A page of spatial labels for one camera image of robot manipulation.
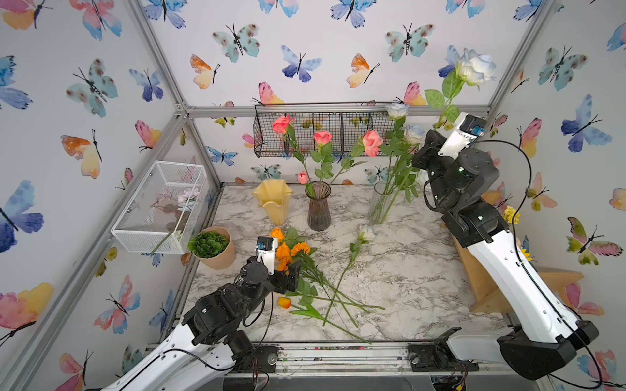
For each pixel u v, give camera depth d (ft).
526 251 2.61
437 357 2.33
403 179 2.84
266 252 1.89
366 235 3.17
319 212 3.25
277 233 3.21
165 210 2.38
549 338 1.23
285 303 2.71
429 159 1.73
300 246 2.98
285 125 2.67
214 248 2.81
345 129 2.99
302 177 2.65
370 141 2.46
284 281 1.95
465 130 1.51
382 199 3.08
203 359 1.92
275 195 3.11
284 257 2.98
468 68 1.56
